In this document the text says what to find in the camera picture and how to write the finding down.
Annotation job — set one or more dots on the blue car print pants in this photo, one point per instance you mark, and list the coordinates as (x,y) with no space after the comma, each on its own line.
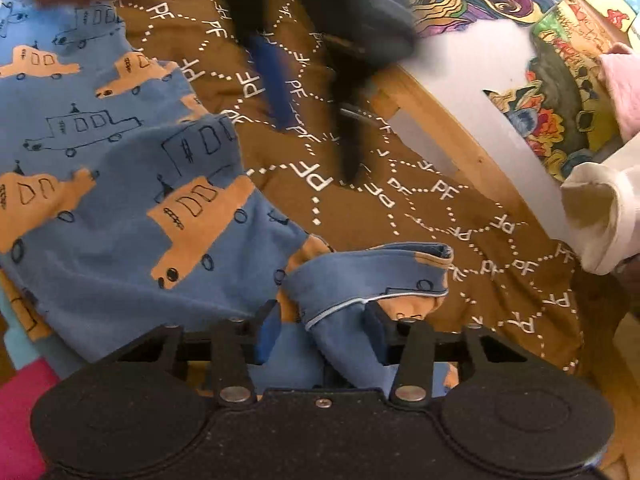
(125,200)

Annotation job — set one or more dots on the wooden bed frame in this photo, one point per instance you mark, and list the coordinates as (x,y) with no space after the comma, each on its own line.
(450,130)

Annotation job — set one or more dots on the pink cloth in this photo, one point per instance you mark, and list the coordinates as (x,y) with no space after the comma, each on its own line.
(625,95)

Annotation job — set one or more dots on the brown letter pattern blanket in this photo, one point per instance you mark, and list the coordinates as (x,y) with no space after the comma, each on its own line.
(450,200)

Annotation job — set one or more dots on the cream white cloth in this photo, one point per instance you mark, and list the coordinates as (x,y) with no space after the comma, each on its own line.
(600,210)

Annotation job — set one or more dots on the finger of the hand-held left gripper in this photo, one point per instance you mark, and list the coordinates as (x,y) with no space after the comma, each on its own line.
(350,135)
(275,85)

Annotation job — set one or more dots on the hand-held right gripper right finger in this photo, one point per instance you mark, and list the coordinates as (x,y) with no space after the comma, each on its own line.
(377,334)

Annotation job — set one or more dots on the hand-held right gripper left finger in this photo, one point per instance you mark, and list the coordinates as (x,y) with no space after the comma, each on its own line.
(267,334)

